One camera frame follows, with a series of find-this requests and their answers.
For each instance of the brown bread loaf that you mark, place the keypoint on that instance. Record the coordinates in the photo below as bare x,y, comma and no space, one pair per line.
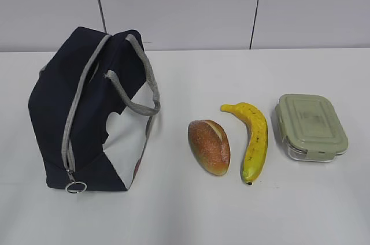
209,144

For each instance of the yellow banana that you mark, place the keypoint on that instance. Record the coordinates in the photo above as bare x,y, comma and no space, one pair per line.
256,150

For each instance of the navy and white lunch bag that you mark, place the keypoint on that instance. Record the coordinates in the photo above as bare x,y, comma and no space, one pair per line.
91,110

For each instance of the green lidded glass container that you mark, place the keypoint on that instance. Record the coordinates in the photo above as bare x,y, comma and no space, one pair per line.
310,128

